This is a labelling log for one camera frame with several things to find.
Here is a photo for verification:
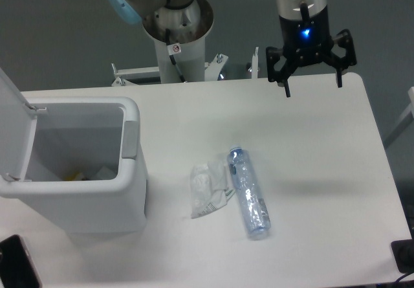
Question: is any black smartphone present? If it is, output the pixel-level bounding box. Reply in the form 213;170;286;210
1;234;42;287

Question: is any white open trash can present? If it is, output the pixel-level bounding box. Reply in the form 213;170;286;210
1;74;147;233

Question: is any white plastic wrapper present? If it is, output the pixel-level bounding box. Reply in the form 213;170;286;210
189;161;235;219

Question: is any white metal frame bracket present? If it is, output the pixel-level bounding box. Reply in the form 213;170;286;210
111;46;261;87

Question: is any white post at right edge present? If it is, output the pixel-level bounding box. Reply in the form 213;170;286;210
383;86;414;150

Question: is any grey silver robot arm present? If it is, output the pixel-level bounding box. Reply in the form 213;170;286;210
108;0;357;89

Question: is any clear plastic water bottle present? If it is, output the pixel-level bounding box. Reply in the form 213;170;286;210
226;146;271;240

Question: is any trash inside the can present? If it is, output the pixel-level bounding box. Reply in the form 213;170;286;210
63;166;117;181

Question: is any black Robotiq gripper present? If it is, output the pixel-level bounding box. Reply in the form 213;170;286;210
265;15;357;98

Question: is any black device at table corner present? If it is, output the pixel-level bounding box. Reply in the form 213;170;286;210
391;239;413;273

